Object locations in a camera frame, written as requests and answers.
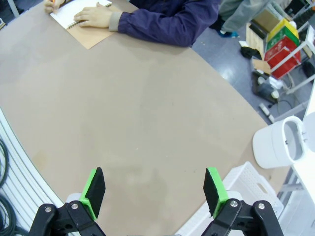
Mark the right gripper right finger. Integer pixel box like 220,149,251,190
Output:
200,167,284,236

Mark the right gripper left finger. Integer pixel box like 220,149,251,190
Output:
29,167,107,236

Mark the white notepad paper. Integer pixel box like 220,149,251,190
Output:
50,0,121,50

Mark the person left forearm navy sleeve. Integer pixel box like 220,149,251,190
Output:
108,11,195,48

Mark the person left hand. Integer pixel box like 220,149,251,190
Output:
73,1,114,29

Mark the person right hand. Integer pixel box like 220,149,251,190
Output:
43,0,62,15

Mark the white perforated plastic basket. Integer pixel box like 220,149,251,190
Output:
176,161,284,236

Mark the white round trash bin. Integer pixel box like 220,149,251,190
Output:
252,115,308,170

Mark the white power strip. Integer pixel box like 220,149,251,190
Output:
258,102,275,123

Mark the red shopping bag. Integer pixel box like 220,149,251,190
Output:
264,36,302,79

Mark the brown cardboard box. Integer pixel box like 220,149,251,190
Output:
246,8,280,51

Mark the green shopping bag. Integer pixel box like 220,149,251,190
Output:
265,26,301,54

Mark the small white side table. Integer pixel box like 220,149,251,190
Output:
283,21,315,95

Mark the yellow shopping bag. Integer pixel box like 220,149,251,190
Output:
267,18,300,44

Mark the person in navy jacket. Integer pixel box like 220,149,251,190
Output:
129,0,221,47

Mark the ribbed aluminium base rail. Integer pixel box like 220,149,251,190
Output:
0,107,65,236

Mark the black cable bundle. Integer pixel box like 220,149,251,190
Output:
0,137,17,236

